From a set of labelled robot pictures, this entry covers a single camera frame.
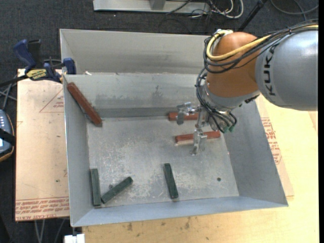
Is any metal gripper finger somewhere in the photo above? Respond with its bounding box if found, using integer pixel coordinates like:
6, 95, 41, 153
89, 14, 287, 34
176, 101, 196, 126
191, 131, 208, 156

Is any red-brown flat block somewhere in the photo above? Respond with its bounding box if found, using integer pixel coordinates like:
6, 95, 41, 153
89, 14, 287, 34
174, 130, 222, 146
66, 82, 103, 128
168, 111, 200, 122

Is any dark green flat block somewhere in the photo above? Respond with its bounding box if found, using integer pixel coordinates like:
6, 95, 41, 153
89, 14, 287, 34
101, 176, 134, 205
163, 163, 179, 200
90, 168, 102, 208

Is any grey metal bin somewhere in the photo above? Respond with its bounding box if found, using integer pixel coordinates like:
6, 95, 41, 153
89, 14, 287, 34
59, 28, 289, 227

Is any brown cardboard board red print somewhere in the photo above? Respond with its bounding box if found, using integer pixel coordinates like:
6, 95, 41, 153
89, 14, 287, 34
15, 68, 295, 222

